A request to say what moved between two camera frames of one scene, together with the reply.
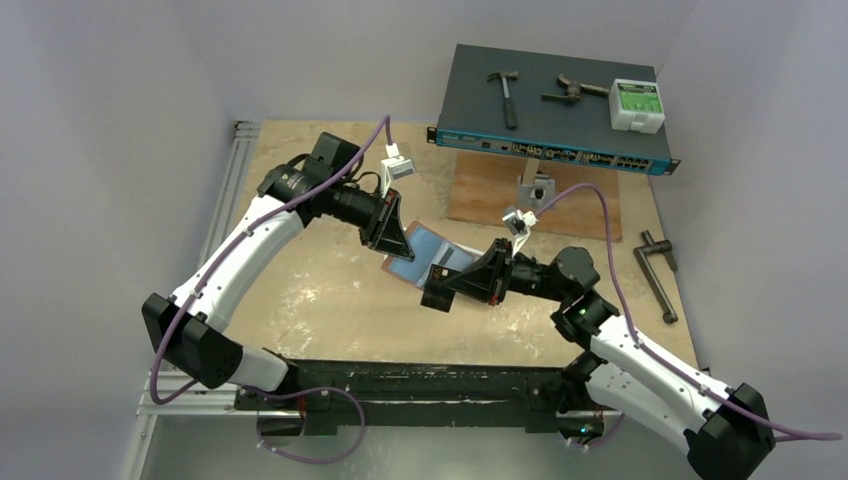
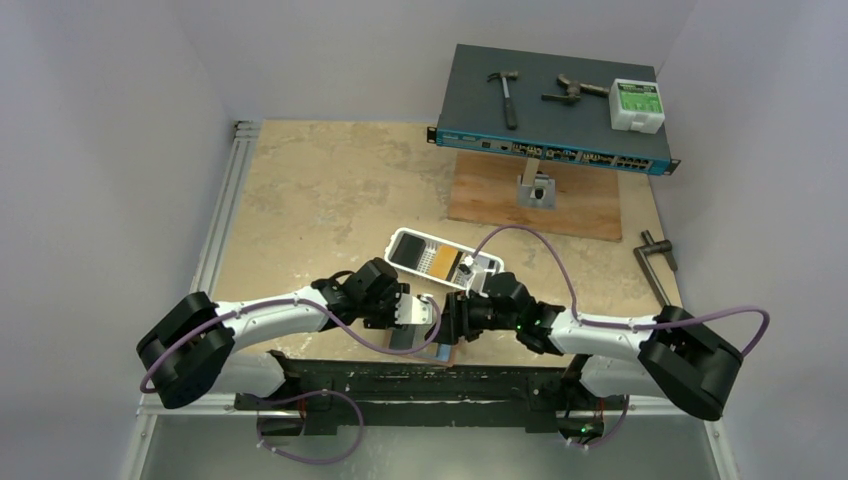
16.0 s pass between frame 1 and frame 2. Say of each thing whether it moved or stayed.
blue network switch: stayed
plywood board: stayed
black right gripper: moved
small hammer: stayed
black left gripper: moved
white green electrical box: stayed
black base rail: stayed
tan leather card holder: moved
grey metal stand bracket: stayed
